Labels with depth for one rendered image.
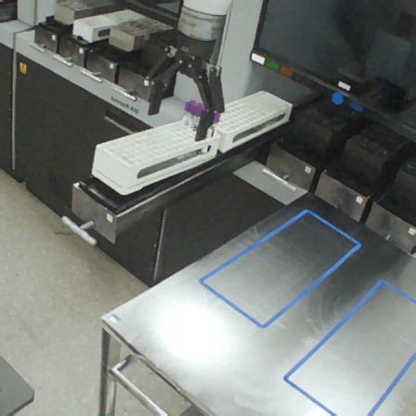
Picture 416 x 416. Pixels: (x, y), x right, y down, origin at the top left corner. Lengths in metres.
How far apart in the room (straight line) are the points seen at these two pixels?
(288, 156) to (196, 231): 0.44
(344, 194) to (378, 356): 0.54
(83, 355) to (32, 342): 0.18
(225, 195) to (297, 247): 0.54
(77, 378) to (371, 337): 1.08
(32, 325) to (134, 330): 1.11
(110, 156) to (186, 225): 0.68
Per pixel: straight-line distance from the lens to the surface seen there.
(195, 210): 1.71
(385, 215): 1.37
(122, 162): 1.12
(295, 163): 1.44
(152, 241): 1.91
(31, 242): 2.29
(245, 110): 1.47
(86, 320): 2.00
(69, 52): 1.95
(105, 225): 1.16
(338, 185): 1.40
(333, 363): 0.94
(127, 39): 1.83
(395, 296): 1.11
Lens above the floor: 1.49
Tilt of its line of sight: 36 degrees down
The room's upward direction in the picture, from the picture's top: 12 degrees clockwise
